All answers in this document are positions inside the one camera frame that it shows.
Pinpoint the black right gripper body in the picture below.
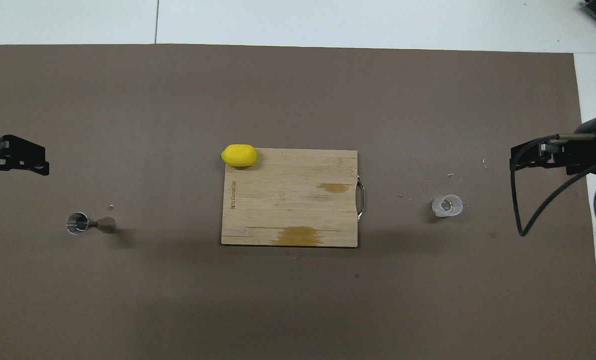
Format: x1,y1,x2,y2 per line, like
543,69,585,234
553,115,596,176

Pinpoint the steel double jigger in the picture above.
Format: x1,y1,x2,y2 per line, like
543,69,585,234
66,212,117,235

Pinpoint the clear plastic cup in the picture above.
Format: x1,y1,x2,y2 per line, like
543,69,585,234
431,194,464,218

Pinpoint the yellow lemon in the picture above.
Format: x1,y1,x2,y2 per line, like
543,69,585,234
221,144,258,168

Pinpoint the wooden cutting board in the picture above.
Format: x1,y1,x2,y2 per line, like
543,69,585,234
221,148,366,248

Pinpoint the brown table mat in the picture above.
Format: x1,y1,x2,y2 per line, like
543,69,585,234
0,44,596,360

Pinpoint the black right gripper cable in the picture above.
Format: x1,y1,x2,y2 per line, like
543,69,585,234
509,134,596,237

